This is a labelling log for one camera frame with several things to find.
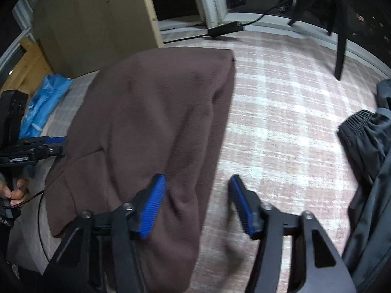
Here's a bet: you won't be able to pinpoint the white window frame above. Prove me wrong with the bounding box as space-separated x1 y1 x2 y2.
188 0 228 29

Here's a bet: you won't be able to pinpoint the person's left hand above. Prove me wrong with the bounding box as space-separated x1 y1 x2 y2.
0 172 31 210

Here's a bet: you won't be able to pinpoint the beige checked blanket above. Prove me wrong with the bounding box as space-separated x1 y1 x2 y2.
6 27 391 293

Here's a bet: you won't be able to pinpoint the black power adapter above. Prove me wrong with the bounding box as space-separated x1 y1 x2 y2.
208 21 244 38

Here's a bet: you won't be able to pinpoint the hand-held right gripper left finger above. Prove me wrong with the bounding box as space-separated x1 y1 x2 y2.
44 173 167 293

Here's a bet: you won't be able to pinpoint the black tripod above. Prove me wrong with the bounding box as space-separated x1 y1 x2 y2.
287 0 349 81

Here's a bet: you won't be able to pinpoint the black power cable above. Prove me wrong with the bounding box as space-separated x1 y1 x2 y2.
242 0 307 27
162 33 210 44

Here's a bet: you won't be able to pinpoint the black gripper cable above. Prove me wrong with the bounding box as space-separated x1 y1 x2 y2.
9 189 52 263

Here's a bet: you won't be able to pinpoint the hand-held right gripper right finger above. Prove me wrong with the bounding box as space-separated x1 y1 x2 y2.
228 174 357 293

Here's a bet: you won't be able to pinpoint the blue garment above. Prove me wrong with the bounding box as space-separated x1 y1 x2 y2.
18 74 74 147

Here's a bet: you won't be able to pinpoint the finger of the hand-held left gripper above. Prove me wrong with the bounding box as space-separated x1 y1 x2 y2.
41 136 68 160

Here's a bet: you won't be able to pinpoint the white trim panel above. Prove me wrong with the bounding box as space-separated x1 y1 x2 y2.
11 0 35 39

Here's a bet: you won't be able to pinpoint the dark grey pants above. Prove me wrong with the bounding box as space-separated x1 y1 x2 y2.
337 79 391 293

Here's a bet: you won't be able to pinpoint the brown fleece garment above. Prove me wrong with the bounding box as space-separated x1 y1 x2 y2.
44 48 237 293

